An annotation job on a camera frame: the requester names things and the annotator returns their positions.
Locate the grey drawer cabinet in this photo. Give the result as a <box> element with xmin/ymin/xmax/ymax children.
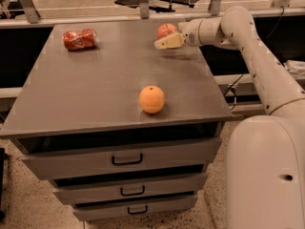
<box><xmin>1</xmin><ymin>21</ymin><xmax>231</xmax><ymax>210</ymax></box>

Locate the bottom grey drawer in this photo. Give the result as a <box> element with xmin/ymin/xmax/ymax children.
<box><xmin>73</xmin><ymin>194</ymin><xmax>197</xmax><ymax>221</ymax></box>

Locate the grey drawer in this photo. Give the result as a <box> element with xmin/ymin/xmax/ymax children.
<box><xmin>53</xmin><ymin>173</ymin><xmax>207</xmax><ymax>205</ymax></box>
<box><xmin>23</xmin><ymin>136</ymin><xmax>221</xmax><ymax>179</ymax></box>
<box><xmin>73</xmin><ymin>194</ymin><xmax>197</xmax><ymax>221</ymax></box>

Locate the red apple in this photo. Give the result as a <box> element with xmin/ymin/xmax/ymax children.
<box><xmin>157</xmin><ymin>23</ymin><xmax>177</xmax><ymax>39</ymax></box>

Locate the middle grey drawer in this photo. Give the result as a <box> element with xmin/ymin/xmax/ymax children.
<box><xmin>53</xmin><ymin>173</ymin><xmax>207</xmax><ymax>205</ymax></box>

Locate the top grey drawer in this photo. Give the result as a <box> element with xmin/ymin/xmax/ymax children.
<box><xmin>23</xmin><ymin>136</ymin><xmax>221</xmax><ymax>179</ymax></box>

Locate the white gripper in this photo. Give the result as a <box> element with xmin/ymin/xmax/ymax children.
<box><xmin>154</xmin><ymin>19</ymin><xmax>201</xmax><ymax>50</ymax></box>

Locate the grey metal railing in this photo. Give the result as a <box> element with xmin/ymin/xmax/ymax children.
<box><xmin>1</xmin><ymin>0</ymin><xmax>305</xmax><ymax>27</ymax></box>

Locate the orange fruit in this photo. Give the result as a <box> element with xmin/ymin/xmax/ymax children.
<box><xmin>139</xmin><ymin>85</ymin><xmax>165</xmax><ymax>115</ymax></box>

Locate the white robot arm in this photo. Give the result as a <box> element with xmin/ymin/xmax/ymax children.
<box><xmin>154</xmin><ymin>7</ymin><xmax>305</xmax><ymax>229</ymax></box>

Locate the crushed red soda can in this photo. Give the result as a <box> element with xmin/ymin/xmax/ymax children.
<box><xmin>63</xmin><ymin>29</ymin><xmax>98</xmax><ymax>51</ymax></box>

